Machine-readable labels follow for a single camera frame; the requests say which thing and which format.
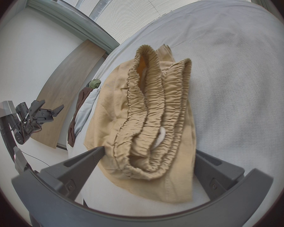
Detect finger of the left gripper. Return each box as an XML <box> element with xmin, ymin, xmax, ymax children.
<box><xmin>51</xmin><ymin>105</ymin><xmax>65</xmax><ymax>117</ymax></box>

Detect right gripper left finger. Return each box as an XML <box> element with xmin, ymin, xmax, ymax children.
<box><xmin>39</xmin><ymin>146</ymin><xmax>105</xmax><ymax>201</ymax></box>

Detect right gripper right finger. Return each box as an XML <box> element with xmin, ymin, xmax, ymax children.
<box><xmin>195</xmin><ymin>150</ymin><xmax>246</xmax><ymax>202</ymax></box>

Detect bed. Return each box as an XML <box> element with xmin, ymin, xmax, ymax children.
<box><xmin>30</xmin><ymin>0</ymin><xmax>284</xmax><ymax>212</ymax></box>

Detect black cable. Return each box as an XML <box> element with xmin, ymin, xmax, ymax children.
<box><xmin>21</xmin><ymin>151</ymin><xmax>50</xmax><ymax>166</ymax></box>

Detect window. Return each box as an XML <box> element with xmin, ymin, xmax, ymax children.
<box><xmin>38</xmin><ymin>0</ymin><xmax>257</xmax><ymax>44</ymax></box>

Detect tan shorts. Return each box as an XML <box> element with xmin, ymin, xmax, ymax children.
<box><xmin>84</xmin><ymin>44</ymin><xmax>197</xmax><ymax>204</ymax></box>

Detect green garment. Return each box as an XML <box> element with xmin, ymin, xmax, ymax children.
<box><xmin>89</xmin><ymin>79</ymin><xmax>102</xmax><ymax>89</ymax></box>

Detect pale grey garment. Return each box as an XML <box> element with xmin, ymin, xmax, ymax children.
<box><xmin>74</xmin><ymin>90</ymin><xmax>101</xmax><ymax>137</ymax></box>

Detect brown garment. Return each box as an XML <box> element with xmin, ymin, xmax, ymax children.
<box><xmin>67</xmin><ymin>88</ymin><xmax>93</xmax><ymax>147</ymax></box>

